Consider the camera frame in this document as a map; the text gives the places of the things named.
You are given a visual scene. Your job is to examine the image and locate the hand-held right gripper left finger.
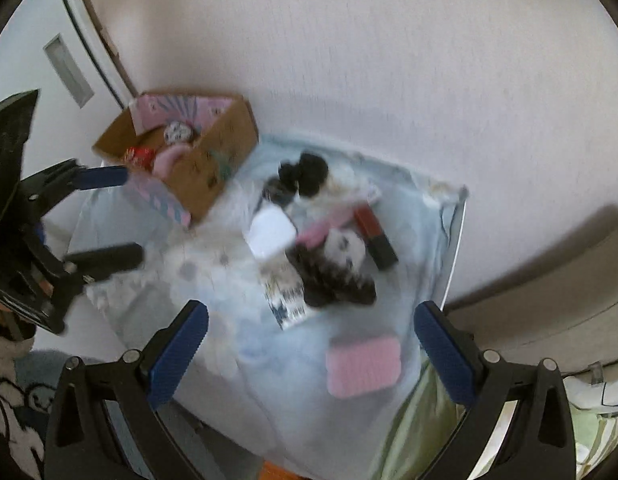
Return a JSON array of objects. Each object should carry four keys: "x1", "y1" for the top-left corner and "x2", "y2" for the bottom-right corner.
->
[{"x1": 43, "y1": 300, "x2": 210, "y2": 480}]

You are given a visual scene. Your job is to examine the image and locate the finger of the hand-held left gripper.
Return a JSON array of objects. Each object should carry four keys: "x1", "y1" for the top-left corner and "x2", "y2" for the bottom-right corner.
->
[
  {"x1": 19, "y1": 159, "x2": 130, "y2": 221},
  {"x1": 39, "y1": 242, "x2": 144, "y2": 336}
]

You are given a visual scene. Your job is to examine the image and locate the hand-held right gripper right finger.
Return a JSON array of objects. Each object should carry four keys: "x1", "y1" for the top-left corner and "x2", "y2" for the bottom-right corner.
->
[{"x1": 413, "y1": 300, "x2": 576, "y2": 480}]

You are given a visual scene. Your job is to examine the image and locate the patterned box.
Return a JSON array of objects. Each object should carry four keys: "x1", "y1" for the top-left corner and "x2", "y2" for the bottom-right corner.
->
[{"x1": 260, "y1": 255, "x2": 315, "y2": 331}]

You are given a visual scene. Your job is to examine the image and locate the cardboard box with pink lining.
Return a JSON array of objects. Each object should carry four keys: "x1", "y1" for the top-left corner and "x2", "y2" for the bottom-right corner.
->
[{"x1": 91, "y1": 91, "x2": 261, "y2": 228}]

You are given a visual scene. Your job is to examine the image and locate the panda plush toy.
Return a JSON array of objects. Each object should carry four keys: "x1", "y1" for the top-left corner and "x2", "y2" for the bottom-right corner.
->
[{"x1": 286, "y1": 227, "x2": 379, "y2": 309}]

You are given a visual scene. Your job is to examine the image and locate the small white box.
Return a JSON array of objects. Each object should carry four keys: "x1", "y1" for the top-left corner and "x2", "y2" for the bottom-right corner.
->
[{"x1": 246, "y1": 207, "x2": 299, "y2": 261}]

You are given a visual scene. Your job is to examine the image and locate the pink soft accessory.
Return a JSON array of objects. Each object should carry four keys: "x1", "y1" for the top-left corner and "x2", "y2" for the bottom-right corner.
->
[{"x1": 296, "y1": 207, "x2": 360, "y2": 251}]

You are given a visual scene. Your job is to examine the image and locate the black scrunchie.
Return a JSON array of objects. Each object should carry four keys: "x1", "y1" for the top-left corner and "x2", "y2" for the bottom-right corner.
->
[{"x1": 279, "y1": 151, "x2": 331, "y2": 198}]

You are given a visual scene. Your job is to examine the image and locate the floral cloth covered desktop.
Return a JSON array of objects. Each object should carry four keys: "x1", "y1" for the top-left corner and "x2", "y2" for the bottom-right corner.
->
[{"x1": 69, "y1": 132, "x2": 470, "y2": 480}]

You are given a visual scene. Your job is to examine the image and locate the small red item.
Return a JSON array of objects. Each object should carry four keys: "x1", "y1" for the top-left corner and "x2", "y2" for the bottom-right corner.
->
[{"x1": 123, "y1": 146, "x2": 157, "y2": 171}]

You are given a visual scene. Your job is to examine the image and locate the white door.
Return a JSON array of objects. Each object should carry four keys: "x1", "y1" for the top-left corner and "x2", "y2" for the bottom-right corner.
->
[{"x1": 0, "y1": 0, "x2": 134, "y2": 241}]

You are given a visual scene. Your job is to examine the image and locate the pink socks in box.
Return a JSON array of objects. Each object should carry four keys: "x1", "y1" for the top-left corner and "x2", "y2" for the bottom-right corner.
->
[{"x1": 151, "y1": 142, "x2": 197, "y2": 181}]

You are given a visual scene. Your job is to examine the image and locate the black and white spotted plush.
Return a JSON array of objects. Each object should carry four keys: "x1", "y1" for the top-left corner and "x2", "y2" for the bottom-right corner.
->
[{"x1": 163, "y1": 121, "x2": 195, "y2": 145}]

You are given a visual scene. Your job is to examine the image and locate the green patterned cloth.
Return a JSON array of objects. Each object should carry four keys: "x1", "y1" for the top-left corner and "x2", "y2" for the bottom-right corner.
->
[{"x1": 369, "y1": 360, "x2": 618, "y2": 480}]

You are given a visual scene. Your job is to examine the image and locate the beige sofa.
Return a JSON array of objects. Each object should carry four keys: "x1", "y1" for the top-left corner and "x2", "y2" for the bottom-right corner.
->
[{"x1": 446, "y1": 205, "x2": 618, "y2": 376}]

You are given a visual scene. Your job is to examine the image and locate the cartoon print rug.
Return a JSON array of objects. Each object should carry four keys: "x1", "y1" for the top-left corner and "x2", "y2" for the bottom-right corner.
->
[{"x1": 0, "y1": 320, "x2": 70, "y2": 480}]

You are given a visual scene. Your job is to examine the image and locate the recessed door handle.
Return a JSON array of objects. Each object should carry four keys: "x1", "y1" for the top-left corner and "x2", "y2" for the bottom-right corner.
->
[{"x1": 43, "y1": 34, "x2": 96, "y2": 108}]

